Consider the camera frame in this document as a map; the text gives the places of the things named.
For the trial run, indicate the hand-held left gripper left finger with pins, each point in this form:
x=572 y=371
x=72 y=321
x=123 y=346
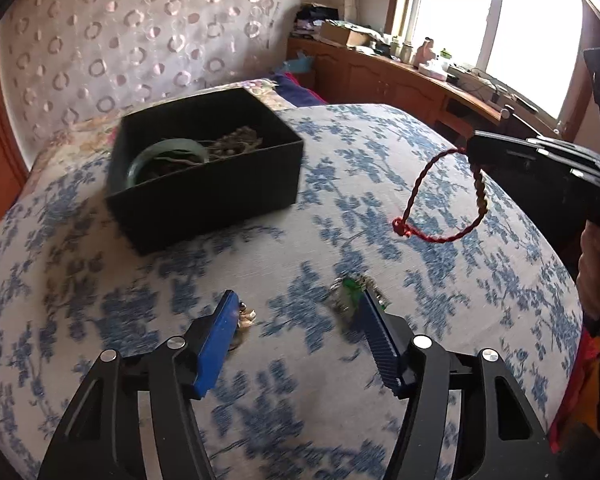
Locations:
x=217 y=345

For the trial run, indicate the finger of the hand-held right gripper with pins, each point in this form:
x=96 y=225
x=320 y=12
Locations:
x=540 y=145
x=520 y=160

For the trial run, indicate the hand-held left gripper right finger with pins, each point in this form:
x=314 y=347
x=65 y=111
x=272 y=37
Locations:
x=380 y=340

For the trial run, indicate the gold earring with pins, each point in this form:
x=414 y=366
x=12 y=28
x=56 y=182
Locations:
x=247 y=316

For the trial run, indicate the green stone earring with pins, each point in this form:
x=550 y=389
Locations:
x=349 y=290

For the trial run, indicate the black jewelry box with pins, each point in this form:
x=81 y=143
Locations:
x=205 y=210

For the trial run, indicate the green jade bangle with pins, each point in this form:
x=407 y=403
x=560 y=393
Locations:
x=180 y=144

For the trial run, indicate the person's right hand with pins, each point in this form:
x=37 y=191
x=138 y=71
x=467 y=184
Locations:
x=592 y=270

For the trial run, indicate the blue floral cloth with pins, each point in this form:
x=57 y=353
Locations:
x=430 y=310

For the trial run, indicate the tissue box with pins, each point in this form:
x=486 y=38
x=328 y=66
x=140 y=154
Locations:
x=434 y=69

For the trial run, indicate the pink figurine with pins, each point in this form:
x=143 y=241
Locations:
x=426 y=50

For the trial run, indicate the window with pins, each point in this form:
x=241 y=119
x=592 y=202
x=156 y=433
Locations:
x=455 y=10

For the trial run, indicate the wooden cabinet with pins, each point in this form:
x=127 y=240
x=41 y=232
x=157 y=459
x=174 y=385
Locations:
x=380 y=80

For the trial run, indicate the red orange cloth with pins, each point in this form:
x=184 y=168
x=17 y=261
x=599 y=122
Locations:
x=580 y=385

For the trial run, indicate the cardboard box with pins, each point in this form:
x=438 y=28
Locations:
x=345 y=34

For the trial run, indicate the dark blue blanket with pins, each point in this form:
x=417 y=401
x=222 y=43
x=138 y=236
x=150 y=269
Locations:
x=300 y=91

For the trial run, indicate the teal plastic bag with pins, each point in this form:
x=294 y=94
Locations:
x=299 y=64

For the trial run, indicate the pile of clothes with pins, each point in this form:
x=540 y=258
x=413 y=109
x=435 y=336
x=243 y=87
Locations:
x=315 y=17

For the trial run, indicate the floral quilt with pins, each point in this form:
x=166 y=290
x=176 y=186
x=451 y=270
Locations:
x=55 y=145

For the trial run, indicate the circle patterned wall curtain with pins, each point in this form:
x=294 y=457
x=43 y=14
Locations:
x=130 y=35

